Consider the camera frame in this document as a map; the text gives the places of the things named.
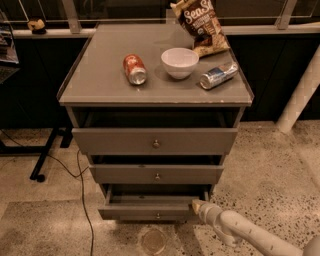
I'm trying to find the grey bottom drawer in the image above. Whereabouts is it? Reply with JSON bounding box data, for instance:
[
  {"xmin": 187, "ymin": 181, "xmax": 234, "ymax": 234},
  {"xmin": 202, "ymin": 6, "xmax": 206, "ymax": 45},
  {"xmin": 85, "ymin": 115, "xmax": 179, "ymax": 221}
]
[{"xmin": 99, "ymin": 184, "xmax": 211, "ymax": 222}]

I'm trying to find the grey drawer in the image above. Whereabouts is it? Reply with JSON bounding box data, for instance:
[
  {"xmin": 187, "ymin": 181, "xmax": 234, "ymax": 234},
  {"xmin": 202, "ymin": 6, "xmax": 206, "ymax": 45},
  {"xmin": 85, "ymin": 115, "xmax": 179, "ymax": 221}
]
[
  {"xmin": 72, "ymin": 128, "xmax": 237, "ymax": 155},
  {"xmin": 99, "ymin": 184, "xmax": 211, "ymax": 222},
  {"xmin": 90, "ymin": 164, "xmax": 223, "ymax": 184}
]

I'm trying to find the grey drawer cabinet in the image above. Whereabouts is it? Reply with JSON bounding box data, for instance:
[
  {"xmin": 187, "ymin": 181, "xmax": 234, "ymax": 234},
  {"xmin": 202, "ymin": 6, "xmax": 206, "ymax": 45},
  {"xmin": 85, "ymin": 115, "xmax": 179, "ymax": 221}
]
[{"xmin": 56, "ymin": 22, "xmax": 255, "ymax": 208}]

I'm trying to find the grey middle drawer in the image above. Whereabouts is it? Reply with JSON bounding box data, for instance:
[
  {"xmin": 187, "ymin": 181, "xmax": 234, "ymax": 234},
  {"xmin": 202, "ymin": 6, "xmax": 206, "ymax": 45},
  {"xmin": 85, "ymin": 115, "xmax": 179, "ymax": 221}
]
[{"xmin": 90, "ymin": 164, "xmax": 223, "ymax": 184}]

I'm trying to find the grey top drawer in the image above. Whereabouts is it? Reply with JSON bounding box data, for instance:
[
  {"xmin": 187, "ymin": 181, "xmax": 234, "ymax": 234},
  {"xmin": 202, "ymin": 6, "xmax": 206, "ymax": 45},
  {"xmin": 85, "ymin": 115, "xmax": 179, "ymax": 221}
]
[{"xmin": 72, "ymin": 128, "xmax": 237, "ymax": 155}]

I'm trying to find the round floor drain cover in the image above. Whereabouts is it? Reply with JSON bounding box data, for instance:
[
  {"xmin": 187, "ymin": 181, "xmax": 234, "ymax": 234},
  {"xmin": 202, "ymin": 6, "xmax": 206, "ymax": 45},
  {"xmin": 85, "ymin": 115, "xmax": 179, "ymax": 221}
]
[{"xmin": 139, "ymin": 227, "xmax": 167, "ymax": 256}]

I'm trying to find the silver blue can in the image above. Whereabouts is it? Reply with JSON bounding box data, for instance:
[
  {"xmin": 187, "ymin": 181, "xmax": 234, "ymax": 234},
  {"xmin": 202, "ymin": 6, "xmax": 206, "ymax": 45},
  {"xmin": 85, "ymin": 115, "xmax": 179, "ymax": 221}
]
[{"xmin": 199, "ymin": 62, "xmax": 238, "ymax": 90}]

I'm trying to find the white bowl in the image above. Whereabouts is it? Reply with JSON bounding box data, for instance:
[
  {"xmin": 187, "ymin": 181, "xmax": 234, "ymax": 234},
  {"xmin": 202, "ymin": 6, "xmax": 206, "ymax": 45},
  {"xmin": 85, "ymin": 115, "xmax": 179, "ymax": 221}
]
[{"xmin": 161, "ymin": 48, "xmax": 199, "ymax": 79}]

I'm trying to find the orange soda can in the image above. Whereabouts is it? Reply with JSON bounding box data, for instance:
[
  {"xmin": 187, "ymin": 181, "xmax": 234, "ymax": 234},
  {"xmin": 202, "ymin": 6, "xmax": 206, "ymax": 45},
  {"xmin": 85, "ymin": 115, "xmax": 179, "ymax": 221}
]
[{"xmin": 123, "ymin": 54, "xmax": 147, "ymax": 85}]

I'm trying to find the white diagonal pole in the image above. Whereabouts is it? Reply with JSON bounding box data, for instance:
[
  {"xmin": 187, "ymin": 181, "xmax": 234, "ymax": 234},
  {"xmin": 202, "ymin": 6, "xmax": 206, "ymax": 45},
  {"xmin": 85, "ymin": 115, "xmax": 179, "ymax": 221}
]
[{"xmin": 276, "ymin": 46, "xmax": 320, "ymax": 133}]

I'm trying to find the brown chip bag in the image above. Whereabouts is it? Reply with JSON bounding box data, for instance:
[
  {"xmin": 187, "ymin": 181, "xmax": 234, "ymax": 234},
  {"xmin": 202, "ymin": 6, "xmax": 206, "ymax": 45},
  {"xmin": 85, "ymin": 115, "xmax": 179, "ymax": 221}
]
[{"xmin": 170, "ymin": 0, "xmax": 229, "ymax": 57}]

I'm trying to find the small yellow figurine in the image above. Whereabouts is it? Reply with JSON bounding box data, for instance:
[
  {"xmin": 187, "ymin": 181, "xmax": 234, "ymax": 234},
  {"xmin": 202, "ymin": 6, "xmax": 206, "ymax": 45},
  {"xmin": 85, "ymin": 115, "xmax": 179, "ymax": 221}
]
[{"xmin": 27, "ymin": 18, "xmax": 46, "ymax": 34}]

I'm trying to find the black floor cable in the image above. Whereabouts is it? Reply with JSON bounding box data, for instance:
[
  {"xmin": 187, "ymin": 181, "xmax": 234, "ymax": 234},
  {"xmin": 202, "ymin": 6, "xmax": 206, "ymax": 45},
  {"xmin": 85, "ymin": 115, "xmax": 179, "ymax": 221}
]
[{"xmin": 0, "ymin": 129, "xmax": 96, "ymax": 256}]

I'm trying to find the black desk leg frame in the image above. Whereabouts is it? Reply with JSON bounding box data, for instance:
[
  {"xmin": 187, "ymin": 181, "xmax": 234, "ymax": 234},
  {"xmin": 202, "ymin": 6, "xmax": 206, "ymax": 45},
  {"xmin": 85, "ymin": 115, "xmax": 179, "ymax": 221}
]
[{"xmin": 0, "ymin": 127, "xmax": 73, "ymax": 183}]

